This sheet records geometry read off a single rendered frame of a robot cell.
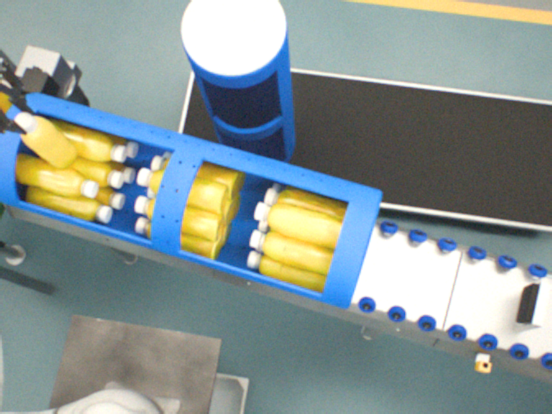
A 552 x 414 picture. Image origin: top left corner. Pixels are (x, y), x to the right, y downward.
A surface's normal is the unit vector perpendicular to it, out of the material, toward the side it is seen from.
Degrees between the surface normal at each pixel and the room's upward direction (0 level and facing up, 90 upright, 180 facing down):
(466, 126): 0
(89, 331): 4
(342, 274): 39
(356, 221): 11
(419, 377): 0
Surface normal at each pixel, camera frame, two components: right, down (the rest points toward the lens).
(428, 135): -0.05, -0.25
